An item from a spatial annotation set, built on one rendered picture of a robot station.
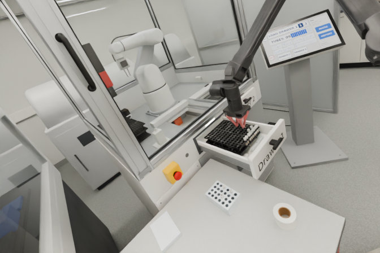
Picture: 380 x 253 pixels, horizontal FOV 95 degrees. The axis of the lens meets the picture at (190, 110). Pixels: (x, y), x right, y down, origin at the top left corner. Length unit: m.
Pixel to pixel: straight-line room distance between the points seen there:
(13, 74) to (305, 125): 4.08
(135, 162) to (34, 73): 3.31
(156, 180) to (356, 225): 1.32
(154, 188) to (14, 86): 3.37
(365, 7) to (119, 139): 0.82
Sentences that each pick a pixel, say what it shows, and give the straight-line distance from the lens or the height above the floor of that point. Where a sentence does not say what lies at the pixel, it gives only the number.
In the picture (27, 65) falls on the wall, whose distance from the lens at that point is 3.93.
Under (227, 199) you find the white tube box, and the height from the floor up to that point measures 0.79.
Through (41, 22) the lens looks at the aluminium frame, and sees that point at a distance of 0.69.
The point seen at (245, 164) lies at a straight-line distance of 0.79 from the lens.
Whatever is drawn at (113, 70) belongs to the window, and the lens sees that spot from 0.71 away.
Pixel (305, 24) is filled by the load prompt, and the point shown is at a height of 1.15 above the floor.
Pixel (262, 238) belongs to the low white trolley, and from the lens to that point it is 0.75.
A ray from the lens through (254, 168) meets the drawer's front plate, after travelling 0.75.
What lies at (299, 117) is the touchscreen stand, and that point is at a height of 0.38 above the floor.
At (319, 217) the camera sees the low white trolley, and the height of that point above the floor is 0.76.
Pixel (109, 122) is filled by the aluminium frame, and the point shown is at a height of 1.24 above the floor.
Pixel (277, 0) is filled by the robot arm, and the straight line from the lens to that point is 0.76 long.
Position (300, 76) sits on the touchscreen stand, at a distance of 1.73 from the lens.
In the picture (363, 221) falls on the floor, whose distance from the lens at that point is 1.73.
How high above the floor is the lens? 1.43
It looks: 24 degrees down
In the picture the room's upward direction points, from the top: 22 degrees counter-clockwise
